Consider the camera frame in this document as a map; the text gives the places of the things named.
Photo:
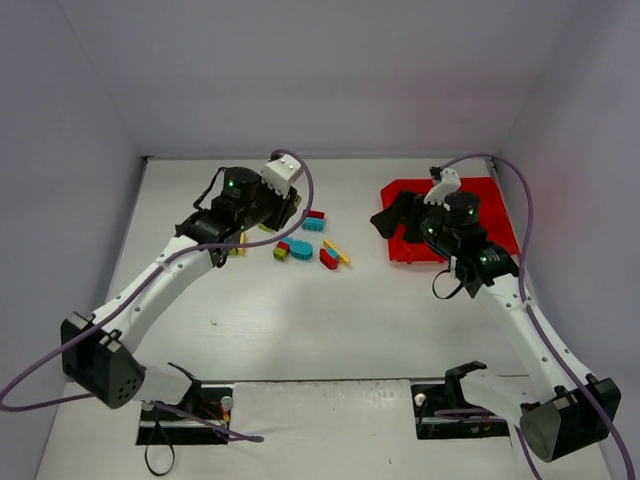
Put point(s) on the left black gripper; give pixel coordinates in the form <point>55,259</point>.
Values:
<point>282,209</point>

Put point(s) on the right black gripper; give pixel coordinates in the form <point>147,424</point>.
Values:
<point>409,220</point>

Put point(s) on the green small lego brick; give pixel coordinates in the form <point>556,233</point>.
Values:
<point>280,254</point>

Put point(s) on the blue oval lego brick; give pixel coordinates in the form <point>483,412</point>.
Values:
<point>301,250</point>

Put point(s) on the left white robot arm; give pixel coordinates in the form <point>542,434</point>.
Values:
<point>100,348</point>

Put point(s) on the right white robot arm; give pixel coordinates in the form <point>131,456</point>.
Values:
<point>566,408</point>

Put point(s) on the yellow curved lego brick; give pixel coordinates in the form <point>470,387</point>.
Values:
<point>239,251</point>

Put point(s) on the blue long lego brick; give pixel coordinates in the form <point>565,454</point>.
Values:
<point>314,224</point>

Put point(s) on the yellow long flat lego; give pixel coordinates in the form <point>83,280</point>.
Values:
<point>344,259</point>

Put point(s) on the red curved lego brick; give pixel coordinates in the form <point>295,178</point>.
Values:
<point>327,261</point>

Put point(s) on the red compartment tray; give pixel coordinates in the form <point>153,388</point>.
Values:
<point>476,225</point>

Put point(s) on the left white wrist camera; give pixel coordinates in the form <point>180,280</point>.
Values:
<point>280,174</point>

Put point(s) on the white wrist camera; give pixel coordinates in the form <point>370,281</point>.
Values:
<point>280,174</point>
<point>445,181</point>

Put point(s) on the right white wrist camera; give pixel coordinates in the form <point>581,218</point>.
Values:
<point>445,181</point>

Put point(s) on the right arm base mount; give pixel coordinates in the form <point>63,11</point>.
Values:
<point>441,411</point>

